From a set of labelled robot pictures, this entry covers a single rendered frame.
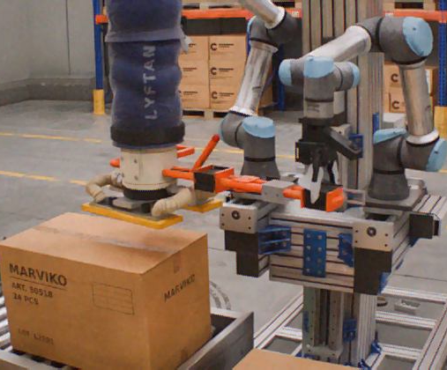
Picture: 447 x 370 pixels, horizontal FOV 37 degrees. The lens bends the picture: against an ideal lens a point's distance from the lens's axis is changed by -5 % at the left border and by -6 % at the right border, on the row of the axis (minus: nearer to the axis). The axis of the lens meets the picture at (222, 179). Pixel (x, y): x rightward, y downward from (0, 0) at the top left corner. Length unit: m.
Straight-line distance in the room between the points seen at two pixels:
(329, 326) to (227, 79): 7.59
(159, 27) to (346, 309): 1.38
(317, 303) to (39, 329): 1.07
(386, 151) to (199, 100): 8.13
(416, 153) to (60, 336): 1.31
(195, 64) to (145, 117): 8.33
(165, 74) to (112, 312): 0.73
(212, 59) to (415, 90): 8.12
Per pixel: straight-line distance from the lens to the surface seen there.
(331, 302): 2.73
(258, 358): 2.37
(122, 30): 2.02
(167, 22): 2.02
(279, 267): 2.61
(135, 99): 2.03
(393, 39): 2.13
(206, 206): 2.13
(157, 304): 2.13
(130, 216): 2.06
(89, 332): 2.25
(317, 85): 1.73
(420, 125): 2.26
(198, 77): 10.34
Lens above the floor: 1.70
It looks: 14 degrees down
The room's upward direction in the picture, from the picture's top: 2 degrees counter-clockwise
